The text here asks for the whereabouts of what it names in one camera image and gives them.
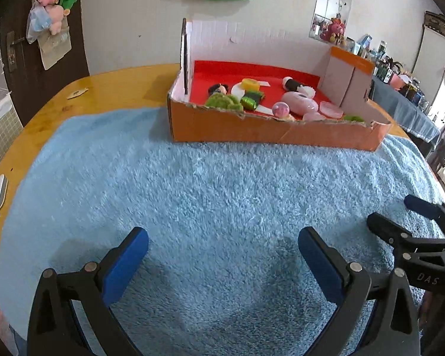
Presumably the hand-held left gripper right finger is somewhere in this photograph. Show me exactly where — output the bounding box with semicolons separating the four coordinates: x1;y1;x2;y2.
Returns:
298;226;421;356

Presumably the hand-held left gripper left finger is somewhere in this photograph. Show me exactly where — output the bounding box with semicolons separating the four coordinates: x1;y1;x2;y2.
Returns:
27;226;150;356

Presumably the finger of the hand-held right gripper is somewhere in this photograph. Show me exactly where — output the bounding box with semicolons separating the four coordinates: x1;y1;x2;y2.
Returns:
404;194;445;227
366;212;419;256

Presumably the pink handheld device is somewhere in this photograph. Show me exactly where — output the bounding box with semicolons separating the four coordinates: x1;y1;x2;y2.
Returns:
281;92;320;116

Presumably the orange cardboard box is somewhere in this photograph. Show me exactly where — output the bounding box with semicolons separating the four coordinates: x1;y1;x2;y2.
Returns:
167;18;393;152

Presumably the black and white plush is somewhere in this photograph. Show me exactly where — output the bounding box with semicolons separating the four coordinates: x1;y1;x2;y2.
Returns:
282;76;317;97

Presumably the green black roll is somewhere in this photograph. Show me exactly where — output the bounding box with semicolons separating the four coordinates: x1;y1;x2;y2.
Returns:
240;90;266;112

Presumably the large green knitted toy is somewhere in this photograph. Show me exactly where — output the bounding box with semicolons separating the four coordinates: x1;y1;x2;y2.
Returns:
205;93;245;112

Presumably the black-haired doll figure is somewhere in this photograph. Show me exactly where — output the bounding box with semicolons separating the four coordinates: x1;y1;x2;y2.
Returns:
208;82;230;97

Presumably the grey cloth covered side table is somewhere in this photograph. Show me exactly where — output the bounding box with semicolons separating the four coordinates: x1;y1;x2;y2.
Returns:
369;76;441;145

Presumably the blue fleece blanket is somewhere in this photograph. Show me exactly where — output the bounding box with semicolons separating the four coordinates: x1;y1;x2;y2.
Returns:
0;104;445;356

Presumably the blue denim clothing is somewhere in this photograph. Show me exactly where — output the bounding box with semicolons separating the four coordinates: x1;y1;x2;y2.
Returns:
9;326;30;356

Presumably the pink cloth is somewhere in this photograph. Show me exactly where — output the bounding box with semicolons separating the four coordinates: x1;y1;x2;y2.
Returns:
0;289;15;342

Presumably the pink dragon plush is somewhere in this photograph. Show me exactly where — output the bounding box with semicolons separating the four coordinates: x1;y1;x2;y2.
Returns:
320;17;346;44

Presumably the dark brown door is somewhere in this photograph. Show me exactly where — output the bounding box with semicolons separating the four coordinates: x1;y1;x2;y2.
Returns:
0;0;90;127

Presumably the clear plastic bag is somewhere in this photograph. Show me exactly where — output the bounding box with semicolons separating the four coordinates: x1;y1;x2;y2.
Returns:
25;5;50;44

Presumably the wall mirror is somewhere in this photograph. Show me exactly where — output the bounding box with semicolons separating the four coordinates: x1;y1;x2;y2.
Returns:
309;0;356;43

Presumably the metal door handle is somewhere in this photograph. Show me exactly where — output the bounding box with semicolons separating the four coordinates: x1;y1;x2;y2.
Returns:
5;30;26;73

